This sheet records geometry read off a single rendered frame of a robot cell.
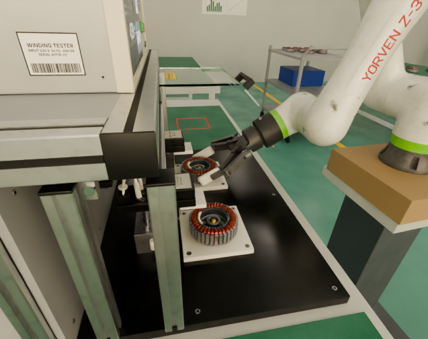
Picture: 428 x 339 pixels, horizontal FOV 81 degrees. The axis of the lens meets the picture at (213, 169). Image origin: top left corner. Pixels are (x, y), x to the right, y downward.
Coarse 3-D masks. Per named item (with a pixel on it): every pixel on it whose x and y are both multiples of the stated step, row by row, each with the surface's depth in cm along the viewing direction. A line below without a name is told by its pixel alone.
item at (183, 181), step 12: (180, 180) 50; (192, 180) 51; (132, 192) 50; (144, 192) 50; (180, 192) 48; (192, 192) 48; (120, 204) 47; (132, 204) 47; (144, 204) 47; (180, 204) 49; (192, 204) 49; (204, 204) 51; (144, 216) 50; (144, 228) 51
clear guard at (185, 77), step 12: (168, 72) 73; (180, 72) 74; (192, 72) 74; (204, 72) 75; (216, 72) 75; (168, 84) 60; (180, 84) 60; (192, 84) 61; (204, 84) 61; (216, 84) 62; (228, 84) 62; (240, 84) 63
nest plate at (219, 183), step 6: (216, 162) 86; (174, 168) 82; (180, 168) 82; (216, 180) 76; (222, 180) 76; (198, 186) 73; (204, 186) 73; (210, 186) 73; (216, 186) 73; (222, 186) 74
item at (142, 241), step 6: (138, 216) 55; (138, 222) 54; (150, 222) 54; (138, 228) 52; (150, 228) 52; (138, 234) 51; (144, 234) 51; (150, 234) 51; (138, 240) 51; (144, 240) 52; (138, 246) 52; (144, 246) 52; (150, 246) 53; (138, 252) 53; (144, 252) 53
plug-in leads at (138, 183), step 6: (138, 180) 50; (120, 186) 46; (126, 186) 46; (138, 186) 47; (120, 192) 47; (126, 192) 47; (138, 192) 48; (120, 198) 46; (126, 198) 47; (138, 198) 48
